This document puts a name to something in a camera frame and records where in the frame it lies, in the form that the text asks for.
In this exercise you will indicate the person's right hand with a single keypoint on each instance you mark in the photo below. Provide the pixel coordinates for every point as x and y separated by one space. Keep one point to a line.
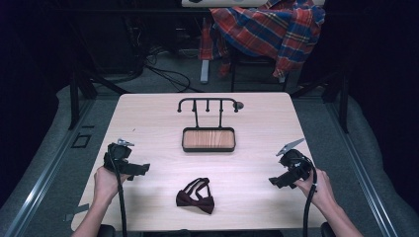
318 191

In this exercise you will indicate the red blue plaid shirt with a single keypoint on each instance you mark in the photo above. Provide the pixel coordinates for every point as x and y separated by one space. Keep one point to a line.
273 29

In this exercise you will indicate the black metal stand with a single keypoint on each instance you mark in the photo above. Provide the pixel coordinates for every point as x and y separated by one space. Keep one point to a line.
79 95
339 98

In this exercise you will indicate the person's left hand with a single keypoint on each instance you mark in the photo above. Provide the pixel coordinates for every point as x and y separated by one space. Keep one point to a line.
107 185

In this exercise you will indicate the black chair frame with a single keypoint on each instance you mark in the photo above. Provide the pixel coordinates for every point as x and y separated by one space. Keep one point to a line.
253 62

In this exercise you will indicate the white table leg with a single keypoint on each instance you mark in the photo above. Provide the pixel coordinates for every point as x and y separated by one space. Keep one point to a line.
205 70

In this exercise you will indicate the black rack with wooden tray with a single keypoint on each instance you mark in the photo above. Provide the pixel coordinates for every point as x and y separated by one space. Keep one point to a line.
208 140

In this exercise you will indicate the black chair armrest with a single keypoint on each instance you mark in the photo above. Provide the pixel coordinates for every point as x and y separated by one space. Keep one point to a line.
107 231
327 230

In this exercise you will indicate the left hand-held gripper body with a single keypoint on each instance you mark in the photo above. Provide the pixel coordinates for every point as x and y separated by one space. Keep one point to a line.
119 154

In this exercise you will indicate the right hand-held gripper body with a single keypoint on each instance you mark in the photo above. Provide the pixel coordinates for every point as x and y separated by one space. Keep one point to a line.
295 163

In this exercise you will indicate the grey tape strip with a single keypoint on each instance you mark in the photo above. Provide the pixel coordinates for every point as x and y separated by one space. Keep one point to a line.
77 210

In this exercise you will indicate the dark red bow tie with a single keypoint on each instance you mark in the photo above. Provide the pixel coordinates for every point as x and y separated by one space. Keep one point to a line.
196 201

